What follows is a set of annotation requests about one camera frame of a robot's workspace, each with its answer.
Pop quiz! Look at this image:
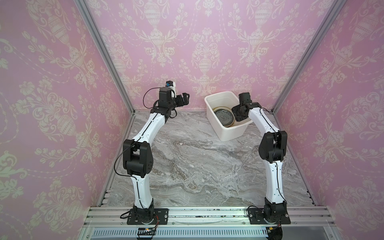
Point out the cream plate with plant motif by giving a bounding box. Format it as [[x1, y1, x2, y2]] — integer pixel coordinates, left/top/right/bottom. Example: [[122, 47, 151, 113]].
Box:
[[212, 105, 238, 128]]

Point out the white plastic bin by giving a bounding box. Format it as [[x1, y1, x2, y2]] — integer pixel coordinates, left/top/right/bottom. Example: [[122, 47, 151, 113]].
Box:
[[205, 91, 252, 142]]

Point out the white vented strip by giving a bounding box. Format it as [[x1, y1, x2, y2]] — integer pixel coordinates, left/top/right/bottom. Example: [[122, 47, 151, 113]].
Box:
[[87, 226, 268, 240]]

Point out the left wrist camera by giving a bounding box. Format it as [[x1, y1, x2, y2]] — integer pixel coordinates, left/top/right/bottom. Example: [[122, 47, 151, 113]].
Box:
[[166, 81, 176, 98]]

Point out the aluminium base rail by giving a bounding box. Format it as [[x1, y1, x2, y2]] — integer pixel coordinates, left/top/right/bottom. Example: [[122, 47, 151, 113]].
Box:
[[78, 207, 342, 240]]

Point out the aluminium left corner post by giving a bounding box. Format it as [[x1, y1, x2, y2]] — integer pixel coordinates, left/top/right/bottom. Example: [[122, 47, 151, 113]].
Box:
[[74, 0, 135, 115]]

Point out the aluminium corner post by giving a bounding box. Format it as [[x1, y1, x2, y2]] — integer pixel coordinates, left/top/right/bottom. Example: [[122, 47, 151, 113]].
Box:
[[272, 0, 347, 116], [74, 0, 135, 115]]

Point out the aluminium right corner post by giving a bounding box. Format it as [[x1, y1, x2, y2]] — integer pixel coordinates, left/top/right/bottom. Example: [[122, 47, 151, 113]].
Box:
[[272, 0, 347, 116]]

